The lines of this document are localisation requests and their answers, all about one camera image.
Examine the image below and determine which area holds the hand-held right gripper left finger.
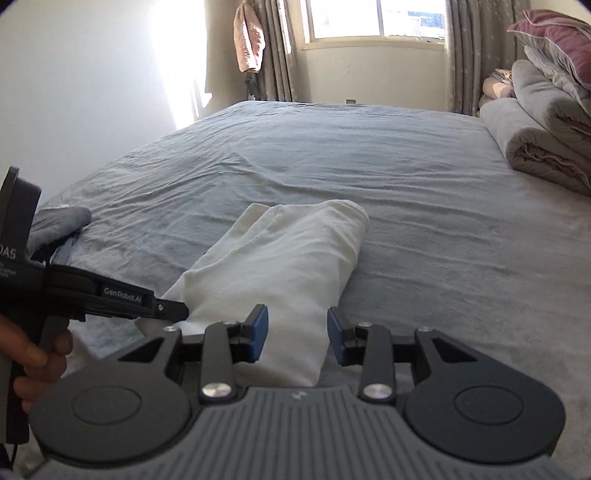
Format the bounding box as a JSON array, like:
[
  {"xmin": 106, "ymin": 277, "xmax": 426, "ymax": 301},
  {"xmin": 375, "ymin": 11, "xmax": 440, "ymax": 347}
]
[{"xmin": 117, "ymin": 304, "xmax": 269, "ymax": 404}]

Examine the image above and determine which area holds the window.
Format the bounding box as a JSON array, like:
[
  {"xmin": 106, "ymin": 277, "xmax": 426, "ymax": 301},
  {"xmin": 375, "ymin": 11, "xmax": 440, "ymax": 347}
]
[{"xmin": 299, "ymin": 0, "xmax": 450, "ymax": 51}]

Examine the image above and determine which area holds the person's left hand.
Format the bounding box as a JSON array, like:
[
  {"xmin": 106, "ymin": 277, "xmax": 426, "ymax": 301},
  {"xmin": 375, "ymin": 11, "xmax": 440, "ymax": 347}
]
[{"xmin": 0, "ymin": 318, "xmax": 75, "ymax": 408}]

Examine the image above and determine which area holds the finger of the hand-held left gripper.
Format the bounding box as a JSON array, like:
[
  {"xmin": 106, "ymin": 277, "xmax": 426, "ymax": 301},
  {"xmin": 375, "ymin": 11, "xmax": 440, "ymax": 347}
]
[{"xmin": 44, "ymin": 264, "xmax": 191, "ymax": 324}]

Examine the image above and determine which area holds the grey patterned curtain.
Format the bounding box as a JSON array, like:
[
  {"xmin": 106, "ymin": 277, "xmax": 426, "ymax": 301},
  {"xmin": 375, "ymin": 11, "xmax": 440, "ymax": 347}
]
[
  {"xmin": 444, "ymin": 0, "xmax": 532, "ymax": 116},
  {"xmin": 250, "ymin": 0, "xmax": 304, "ymax": 103}
]

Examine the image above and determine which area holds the pink hanging towel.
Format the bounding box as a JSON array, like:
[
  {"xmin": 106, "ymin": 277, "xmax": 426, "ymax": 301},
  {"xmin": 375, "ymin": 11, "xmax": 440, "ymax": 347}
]
[{"xmin": 233, "ymin": 2, "xmax": 267, "ymax": 75}]

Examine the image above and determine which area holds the pink pillow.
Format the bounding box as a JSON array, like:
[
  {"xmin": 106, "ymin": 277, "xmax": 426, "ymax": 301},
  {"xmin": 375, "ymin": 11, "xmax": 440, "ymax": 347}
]
[{"xmin": 507, "ymin": 9, "xmax": 591, "ymax": 89}]

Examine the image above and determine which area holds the white printed t-shirt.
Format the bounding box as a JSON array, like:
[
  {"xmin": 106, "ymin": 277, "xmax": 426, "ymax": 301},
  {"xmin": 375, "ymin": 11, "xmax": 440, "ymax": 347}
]
[{"xmin": 134, "ymin": 199, "xmax": 371, "ymax": 388}]

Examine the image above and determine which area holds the large folded grey quilt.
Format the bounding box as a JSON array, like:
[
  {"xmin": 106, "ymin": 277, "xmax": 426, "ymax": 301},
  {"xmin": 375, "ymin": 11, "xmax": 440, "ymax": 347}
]
[{"xmin": 479, "ymin": 98, "xmax": 591, "ymax": 195}]

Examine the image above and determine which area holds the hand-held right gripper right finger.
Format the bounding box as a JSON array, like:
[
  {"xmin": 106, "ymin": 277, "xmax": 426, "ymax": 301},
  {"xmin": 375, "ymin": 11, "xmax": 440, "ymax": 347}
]
[{"xmin": 327, "ymin": 307, "xmax": 481, "ymax": 404}]

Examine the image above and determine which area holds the grey cloth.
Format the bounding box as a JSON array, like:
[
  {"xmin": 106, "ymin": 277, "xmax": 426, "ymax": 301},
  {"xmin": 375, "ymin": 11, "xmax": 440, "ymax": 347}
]
[{"xmin": 27, "ymin": 205, "xmax": 93, "ymax": 265}]

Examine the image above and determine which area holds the pink cushion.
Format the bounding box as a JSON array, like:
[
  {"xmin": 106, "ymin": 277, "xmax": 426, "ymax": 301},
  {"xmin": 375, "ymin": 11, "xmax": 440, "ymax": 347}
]
[{"xmin": 479, "ymin": 68, "xmax": 519, "ymax": 101}]

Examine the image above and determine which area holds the bed with grey sheet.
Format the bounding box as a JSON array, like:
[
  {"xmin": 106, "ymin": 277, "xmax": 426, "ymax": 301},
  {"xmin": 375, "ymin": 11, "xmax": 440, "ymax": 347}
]
[{"xmin": 28, "ymin": 100, "xmax": 591, "ymax": 416}]

